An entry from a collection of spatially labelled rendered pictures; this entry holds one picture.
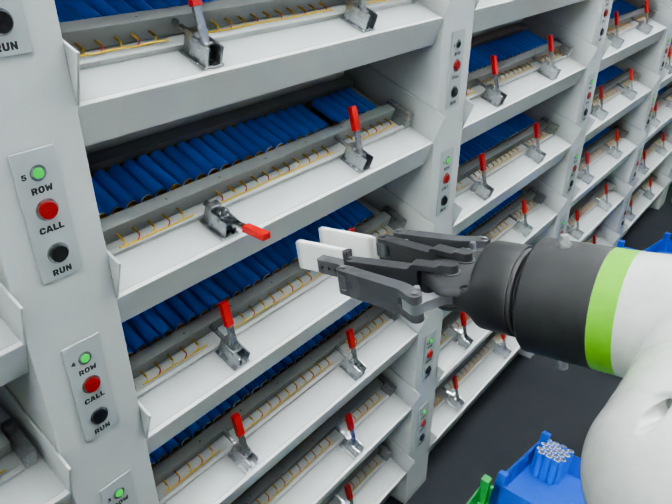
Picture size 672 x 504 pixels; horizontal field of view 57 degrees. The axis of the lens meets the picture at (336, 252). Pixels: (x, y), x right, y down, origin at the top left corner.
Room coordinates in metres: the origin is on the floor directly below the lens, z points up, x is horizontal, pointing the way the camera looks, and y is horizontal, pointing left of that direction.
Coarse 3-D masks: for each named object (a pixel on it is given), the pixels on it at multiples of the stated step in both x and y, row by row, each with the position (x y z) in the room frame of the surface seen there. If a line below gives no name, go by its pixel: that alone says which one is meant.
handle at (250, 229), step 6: (228, 210) 0.65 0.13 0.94; (222, 216) 0.65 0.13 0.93; (228, 216) 0.66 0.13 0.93; (228, 222) 0.64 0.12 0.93; (234, 222) 0.64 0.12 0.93; (240, 222) 0.64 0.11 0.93; (240, 228) 0.63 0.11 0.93; (246, 228) 0.62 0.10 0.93; (252, 228) 0.62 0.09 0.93; (258, 228) 0.62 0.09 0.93; (252, 234) 0.62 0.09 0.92; (258, 234) 0.61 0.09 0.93; (264, 234) 0.61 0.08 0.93; (264, 240) 0.61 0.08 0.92
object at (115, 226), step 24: (360, 120) 0.95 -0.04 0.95; (384, 120) 1.00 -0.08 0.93; (288, 144) 0.83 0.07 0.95; (312, 144) 0.85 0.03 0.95; (240, 168) 0.75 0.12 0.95; (264, 168) 0.78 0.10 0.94; (168, 192) 0.67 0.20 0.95; (192, 192) 0.68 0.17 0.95; (216, 192) 0.71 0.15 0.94; (120, 216) 0.61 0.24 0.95; (144, 216) 0.62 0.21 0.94; (168, 216) 0.66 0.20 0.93
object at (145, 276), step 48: (384, 96) 1.05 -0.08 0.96; (96, 144) 0.71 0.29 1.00; (336, 144) 0.91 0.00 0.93; (384, 144) 0.94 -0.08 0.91; (432, 144) 0.99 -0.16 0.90; (240, 192) 0.74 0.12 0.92; (288, 192) 0.76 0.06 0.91; (336, 192) 0.80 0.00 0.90; (192, 240) 0.63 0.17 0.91; (240, 240) 0.66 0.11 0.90; (144, 288) 0.55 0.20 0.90
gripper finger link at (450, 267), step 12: (348, 252) 0.50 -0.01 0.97; (348, 264) 0.49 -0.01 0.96; (360, 264) 0.48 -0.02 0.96; (372, 264) 0.48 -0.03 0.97; (384, 264) 0.48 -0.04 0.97; (396, 264) 0.47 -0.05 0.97; (408, 264) 0.47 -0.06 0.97; (420, 264) 0.46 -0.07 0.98; (432, 264) 0.45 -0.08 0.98; (444, 264) 0.45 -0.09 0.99; (456, 264) 0.44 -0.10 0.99; (396, 276) 0.47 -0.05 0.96; (408, 276) 0.46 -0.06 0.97; (420, 276) 0.46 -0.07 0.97; (420, 288) 0.46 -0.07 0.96
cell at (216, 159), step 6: (192, 138) 0.79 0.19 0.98; (198, 138) 0.80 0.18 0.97; (192, 144) 0.79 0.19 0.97; (198, 144) 0.78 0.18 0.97; (204, 144) 0.79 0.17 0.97; (198, 150) 0.78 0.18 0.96; (204, 150) 0.78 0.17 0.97; (210, 150) 0.78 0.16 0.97; (204, 156) 0.77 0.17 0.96; (210, 156) 0.77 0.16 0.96; (216, 156) 0.77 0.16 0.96; (216, 162) 0.76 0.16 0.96; (222, 162) 0.76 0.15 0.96
